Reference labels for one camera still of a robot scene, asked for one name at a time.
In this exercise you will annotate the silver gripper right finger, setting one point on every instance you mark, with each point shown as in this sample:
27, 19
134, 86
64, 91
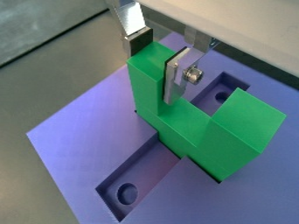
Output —
180, 67

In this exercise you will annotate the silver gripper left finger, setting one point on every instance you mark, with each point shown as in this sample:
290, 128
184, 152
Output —
136, 34

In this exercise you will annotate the green U-shaped block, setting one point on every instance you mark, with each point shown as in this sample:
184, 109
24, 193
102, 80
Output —
222, 141

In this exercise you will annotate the purple board with cross slot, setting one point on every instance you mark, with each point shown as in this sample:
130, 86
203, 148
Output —
120, 177

